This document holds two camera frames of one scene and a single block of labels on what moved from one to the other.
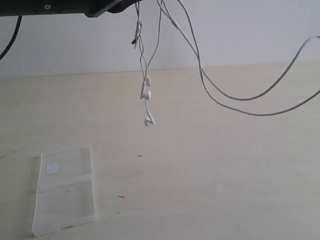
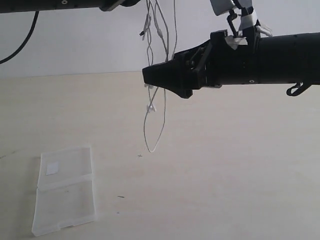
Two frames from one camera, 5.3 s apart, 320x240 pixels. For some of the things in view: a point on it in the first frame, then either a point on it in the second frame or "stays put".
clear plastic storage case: (65, 191) stays put
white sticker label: (52, 168) stays put
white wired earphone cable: (138, 41) to (155, 30)
